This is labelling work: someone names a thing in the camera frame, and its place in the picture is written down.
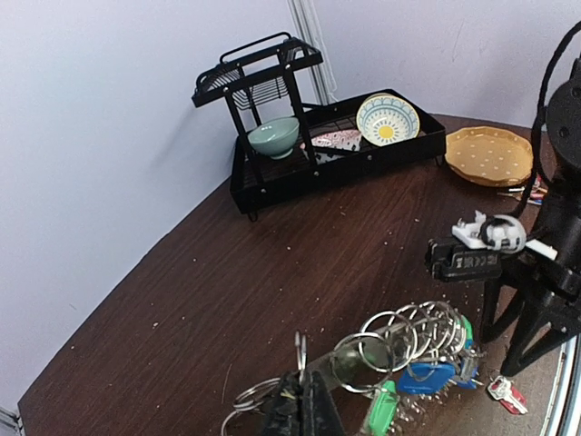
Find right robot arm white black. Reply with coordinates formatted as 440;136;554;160
480;25;580;377

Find teal ceramic bowl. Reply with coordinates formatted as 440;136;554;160
247;116;300;160

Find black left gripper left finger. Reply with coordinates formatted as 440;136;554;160
259;374;303;436

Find pink patterned dish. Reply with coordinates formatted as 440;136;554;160
311;129;362;164

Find red key tag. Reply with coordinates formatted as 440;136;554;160
487;375;528;415

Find yellow key tag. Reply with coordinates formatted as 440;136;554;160
497;185;547;203

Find grey disc keyring organizer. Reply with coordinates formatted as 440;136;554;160
221;299;487;436

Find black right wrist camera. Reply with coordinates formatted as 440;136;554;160
425;237;502;282

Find white blue patterned plate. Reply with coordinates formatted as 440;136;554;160
356;93;420;147

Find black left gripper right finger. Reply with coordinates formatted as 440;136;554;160
301;371;346;436

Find yellow dotted plate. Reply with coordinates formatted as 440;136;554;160
445;126;534;187

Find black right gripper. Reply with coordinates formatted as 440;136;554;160
478;199;581;378

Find right aluminium frame post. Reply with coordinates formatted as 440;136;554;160
288;0;340;106

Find black wire dish rack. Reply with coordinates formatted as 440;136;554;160
192;32;446;221

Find green key tag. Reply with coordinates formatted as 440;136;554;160
359;380;399;436

